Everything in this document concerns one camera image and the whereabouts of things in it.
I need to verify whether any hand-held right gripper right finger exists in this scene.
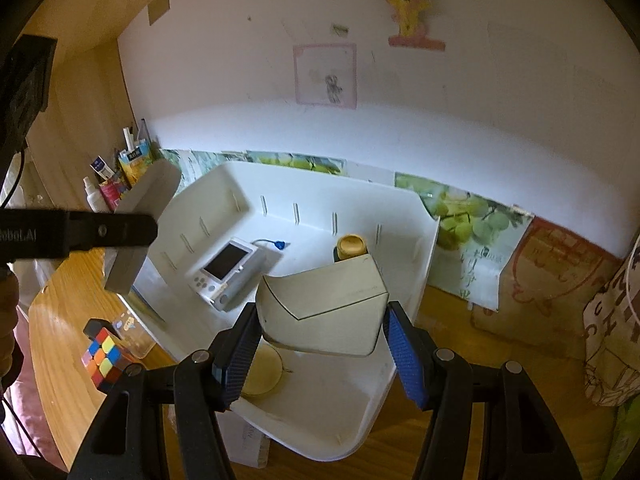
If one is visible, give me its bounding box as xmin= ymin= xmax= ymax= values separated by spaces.
xmin=382 ymin=301 xmax=583 ymax=480

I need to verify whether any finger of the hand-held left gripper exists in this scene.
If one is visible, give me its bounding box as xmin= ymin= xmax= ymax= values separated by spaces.
xmin=66 ymin=211 xmax=159 ymax=252

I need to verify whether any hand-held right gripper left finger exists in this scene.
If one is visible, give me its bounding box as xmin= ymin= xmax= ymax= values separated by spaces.
xmin=70 ymin=303 xmax=262 ymax=480

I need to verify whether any round beige compact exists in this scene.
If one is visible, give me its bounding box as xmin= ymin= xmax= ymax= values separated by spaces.
xmin=241 ymin=345 xmax=291 ymax=401

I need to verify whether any white power adapter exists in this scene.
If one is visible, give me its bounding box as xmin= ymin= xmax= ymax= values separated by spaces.
xmin=104 ymin=160 xmax=182 ymax=293

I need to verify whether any white handheld game console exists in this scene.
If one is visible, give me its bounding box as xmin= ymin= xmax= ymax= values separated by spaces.
xmin=188 ymin=237 xmax=292 ymax=311

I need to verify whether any white plastic storage bin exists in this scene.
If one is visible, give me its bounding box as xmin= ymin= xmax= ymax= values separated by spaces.
xmin=131 ymin=161 xmax=441 ymax=463

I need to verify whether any beige angular box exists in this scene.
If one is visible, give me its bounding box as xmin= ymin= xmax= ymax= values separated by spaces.
xmin=256 ymin=255 xmax=390 ymax=358

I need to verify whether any clear plastic box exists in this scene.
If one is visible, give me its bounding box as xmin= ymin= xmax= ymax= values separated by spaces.
xmin=112 ymin=310 xmax=156 ymax=359

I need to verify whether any green bottle with gold cap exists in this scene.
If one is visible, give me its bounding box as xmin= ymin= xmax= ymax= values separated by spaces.
xmin=332 ymin=234 xmax=368 ymax=263

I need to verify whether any multicoloured puzzle cube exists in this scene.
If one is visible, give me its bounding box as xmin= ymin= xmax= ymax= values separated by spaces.
xmin=81 ymin=327 xmax=138 ymax=395

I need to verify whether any pink packet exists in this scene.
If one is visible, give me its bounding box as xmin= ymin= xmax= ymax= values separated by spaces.
xmin=99 ymin=179 xmax=124 ymax=212

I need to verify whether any white spray bottle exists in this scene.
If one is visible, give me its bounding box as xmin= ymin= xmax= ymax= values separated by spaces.
xmin=82 ymin=176 xmax=108 ymax=213

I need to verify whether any yellow fruit print pouch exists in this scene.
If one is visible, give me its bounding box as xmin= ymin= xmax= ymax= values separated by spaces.
xmin=117 ymin=140 xmax=153 ymax=190

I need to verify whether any grape print poster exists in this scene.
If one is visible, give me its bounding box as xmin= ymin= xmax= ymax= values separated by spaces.
xmin=155 ymin=149 xmax=533 ymax=311

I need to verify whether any brown cartoon paper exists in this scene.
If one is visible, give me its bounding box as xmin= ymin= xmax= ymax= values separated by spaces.
xmin=472 ymin=215 xmax=623 ymax=356

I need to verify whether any letter print fabric bag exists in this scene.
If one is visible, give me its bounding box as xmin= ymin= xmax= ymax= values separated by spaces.
xmin=582 ymin=240 xmax=640 ymax=408

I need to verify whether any green tissue pack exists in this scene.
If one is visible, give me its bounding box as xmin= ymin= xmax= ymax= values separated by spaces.
xmin=607 ymin=400 xmax=640 ymax=480

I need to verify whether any white cord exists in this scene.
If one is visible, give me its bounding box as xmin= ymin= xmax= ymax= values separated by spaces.
xmin=624 ymin=232 xmax=640 ymax=321

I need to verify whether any pink framed wall drawing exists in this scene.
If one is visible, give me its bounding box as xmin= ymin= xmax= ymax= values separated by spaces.
xmin=293 ymin=43 xmax=358 ymax=110

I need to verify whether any yellow pony wall sticker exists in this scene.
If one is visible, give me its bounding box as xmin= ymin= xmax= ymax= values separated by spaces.
xmin=383 ymin=0 xmax=446 ymax=52

